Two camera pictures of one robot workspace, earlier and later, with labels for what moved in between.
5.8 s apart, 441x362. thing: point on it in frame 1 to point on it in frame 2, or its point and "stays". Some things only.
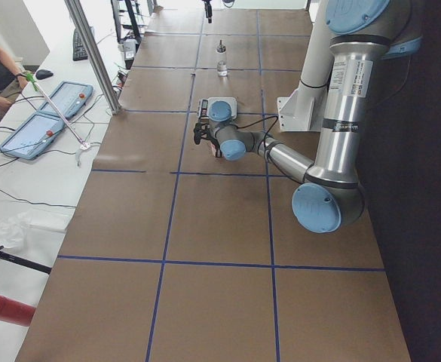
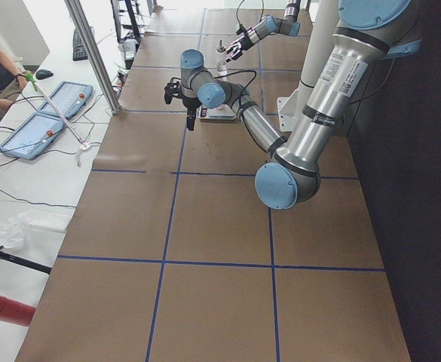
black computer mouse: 42,74 stays
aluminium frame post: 95,53 stays
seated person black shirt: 0,82 stays
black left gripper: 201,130 to 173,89
